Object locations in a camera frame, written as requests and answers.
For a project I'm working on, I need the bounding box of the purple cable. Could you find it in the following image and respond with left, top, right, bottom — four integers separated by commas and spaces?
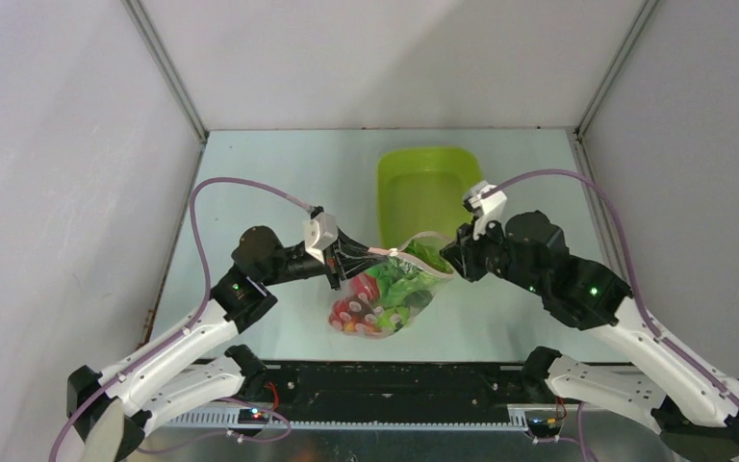
487, 168, 739, 462
47, 177, 317, 462

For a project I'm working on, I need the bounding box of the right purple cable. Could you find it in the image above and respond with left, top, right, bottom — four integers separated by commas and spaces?
487, 168, 739, 462

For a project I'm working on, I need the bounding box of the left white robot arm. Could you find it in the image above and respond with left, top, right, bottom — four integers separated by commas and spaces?
67, 219, 393, 461

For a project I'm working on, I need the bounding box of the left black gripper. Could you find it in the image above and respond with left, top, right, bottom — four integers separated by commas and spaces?
261, 224, 387, 290

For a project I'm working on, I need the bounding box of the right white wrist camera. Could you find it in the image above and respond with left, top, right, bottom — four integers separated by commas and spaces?
463, 180, 507, 241

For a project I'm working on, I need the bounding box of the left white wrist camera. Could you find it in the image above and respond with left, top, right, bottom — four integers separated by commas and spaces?
302, 207, 339, 265

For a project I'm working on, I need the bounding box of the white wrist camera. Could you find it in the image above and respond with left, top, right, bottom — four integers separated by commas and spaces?
302, 207, 339, 265
463, 180, 507, 241

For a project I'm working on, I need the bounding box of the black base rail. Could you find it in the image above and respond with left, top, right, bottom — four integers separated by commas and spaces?
234, 361, 559, 426

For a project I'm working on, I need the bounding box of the green plastic tray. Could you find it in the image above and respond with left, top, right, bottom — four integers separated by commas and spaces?
376, 146, 482, 247

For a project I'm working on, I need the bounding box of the clear pink zip bag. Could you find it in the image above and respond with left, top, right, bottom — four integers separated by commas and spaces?
328, 231, 455, 339

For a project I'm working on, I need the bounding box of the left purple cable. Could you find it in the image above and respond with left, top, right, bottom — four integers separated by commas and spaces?
47, 177, 317, 462

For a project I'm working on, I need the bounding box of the green lettuce head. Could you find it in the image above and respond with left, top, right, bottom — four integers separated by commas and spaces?
366, 241, 455, 311

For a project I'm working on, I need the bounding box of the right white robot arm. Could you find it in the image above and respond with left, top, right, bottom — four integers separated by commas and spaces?
441, 212, 739, 461

